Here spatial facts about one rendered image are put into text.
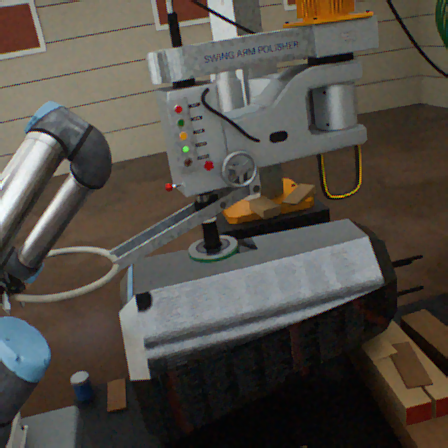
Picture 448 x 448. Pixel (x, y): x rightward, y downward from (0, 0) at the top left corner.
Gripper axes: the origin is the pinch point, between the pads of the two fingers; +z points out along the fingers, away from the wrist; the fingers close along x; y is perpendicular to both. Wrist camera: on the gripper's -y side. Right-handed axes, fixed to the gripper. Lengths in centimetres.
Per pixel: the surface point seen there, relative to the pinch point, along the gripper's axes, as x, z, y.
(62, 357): 50, 90, -81
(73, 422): -20, 0, 72
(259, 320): 64, 14, 68
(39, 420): -25, 1, 63
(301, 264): 90, 0, 71
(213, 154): 75, -46, 41
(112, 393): 46, 84, -21
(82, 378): 36, 73, -32
